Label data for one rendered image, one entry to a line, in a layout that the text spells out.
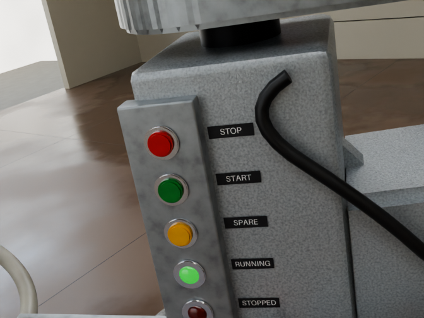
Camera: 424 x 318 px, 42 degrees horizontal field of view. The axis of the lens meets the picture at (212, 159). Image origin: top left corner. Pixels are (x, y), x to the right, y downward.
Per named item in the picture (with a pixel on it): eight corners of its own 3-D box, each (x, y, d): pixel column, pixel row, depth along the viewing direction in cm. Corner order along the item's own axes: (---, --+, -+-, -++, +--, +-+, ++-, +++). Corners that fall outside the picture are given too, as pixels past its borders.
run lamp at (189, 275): (203, 279, 61) (199, 260, 60) (200, 286, 60) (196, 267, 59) (182, 279, 62) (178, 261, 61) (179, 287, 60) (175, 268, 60)
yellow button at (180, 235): (195, 241, 59) (191, 219, 58) (193, 247, 58) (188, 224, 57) (172, 242, 60) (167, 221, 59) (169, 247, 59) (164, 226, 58)
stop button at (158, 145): (177, 153, 55) (172, 128, 54) (174, 156, 54) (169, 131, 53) (153, 154, 56) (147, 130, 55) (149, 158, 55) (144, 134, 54)
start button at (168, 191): (187, 198, 57) (182, 175, 56) (184, 203, 56) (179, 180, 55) (163, 200, 58) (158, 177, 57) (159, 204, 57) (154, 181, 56)
